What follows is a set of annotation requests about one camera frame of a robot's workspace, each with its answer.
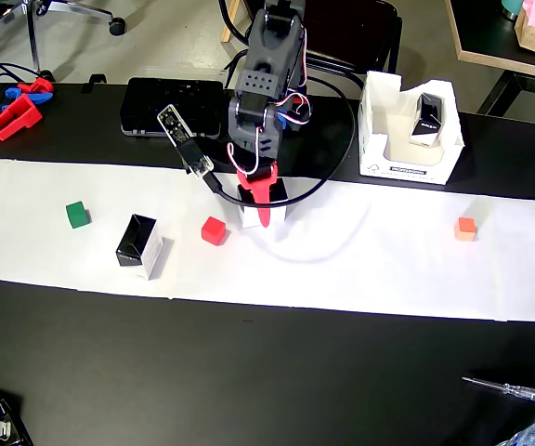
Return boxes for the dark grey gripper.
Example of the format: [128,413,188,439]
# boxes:
[227,99,281,230]

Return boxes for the black white product box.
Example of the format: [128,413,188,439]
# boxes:
[410,92,446,149]
[237,178,290,230]
[115,213,164,282]

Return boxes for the white paper strip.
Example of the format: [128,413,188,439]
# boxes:
[0,159,535,322]

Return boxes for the red cube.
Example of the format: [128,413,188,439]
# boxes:
[201,216,228,246]

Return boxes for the white cardboard box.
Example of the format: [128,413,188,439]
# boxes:
[358,70,466,186]

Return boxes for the black plastic case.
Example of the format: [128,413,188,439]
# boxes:
[119,76,225,140]

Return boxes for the wooden leg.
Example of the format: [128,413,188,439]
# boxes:
[220,0,241,43]

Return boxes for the green cube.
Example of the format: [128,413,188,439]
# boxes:
[65,201,91,230]

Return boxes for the black chair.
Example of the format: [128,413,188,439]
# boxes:
[218,0,403,80]

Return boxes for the black table clamp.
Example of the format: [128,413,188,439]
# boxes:
[81,72,109,94]

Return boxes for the orange cube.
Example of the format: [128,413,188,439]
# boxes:
[453,216,477,242]

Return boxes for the blue printed part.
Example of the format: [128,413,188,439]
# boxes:
[5,86,55,106]

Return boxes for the small red printed part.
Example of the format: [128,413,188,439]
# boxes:
[17,77,56,95]

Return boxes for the large red printed part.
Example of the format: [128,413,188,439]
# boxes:
[0,93,45,142]

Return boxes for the black table with wood edge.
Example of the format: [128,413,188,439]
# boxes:
[443,0,535,117]

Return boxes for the chrome office chair base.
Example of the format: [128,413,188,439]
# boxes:
[0,0,127,83]

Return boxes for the teal cup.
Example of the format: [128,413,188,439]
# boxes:
[501,0,527,20]

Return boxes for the black usb cable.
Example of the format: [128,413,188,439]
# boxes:
[202,73,358,208]

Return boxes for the white red servo wires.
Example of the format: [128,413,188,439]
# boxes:
[226,85,313,177]

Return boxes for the clear bar camera board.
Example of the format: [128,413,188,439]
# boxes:
[156,104,215,179]

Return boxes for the clear handle screwdriver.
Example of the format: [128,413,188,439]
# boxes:
[462,375,535,406]

